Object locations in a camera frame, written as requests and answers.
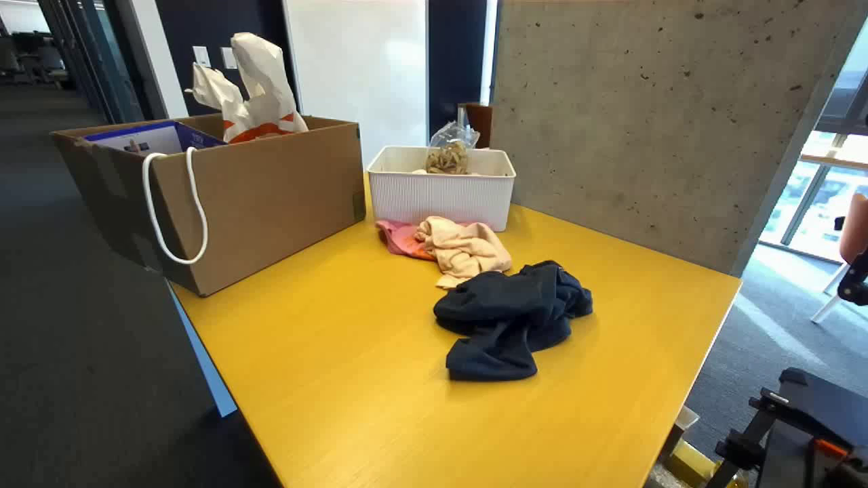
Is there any navy blue clothing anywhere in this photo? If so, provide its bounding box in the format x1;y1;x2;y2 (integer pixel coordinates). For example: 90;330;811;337
431;259;596;386

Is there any peach cloth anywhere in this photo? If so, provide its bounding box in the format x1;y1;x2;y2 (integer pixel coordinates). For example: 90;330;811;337
413;214;515;292

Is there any pink cloth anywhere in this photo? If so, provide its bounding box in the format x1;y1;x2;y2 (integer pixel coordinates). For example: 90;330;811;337
375;218;438;263

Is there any white plastic bin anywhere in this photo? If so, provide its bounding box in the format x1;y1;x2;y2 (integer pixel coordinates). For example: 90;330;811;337
363;145;519;234

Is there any clear plastic bag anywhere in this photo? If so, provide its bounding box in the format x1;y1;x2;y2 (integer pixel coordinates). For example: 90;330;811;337
427;105;484;151

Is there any brown cardboard box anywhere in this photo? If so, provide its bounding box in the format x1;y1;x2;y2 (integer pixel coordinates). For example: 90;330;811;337
48;111;370;298

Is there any white plastic bag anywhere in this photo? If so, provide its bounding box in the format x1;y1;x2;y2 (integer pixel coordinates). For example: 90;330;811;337
188;31;313;147

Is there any blue and white paper bag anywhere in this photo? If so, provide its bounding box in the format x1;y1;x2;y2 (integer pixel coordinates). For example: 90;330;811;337
82;122;226;157

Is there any person in background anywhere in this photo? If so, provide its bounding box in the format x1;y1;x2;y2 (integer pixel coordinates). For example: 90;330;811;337
835;191;868;265

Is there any white rope handle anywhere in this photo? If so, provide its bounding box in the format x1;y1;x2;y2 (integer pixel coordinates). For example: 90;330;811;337
141;145;212;269

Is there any black clamp with orange handle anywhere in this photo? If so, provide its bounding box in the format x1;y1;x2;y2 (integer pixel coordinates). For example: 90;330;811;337
702;389;868;488

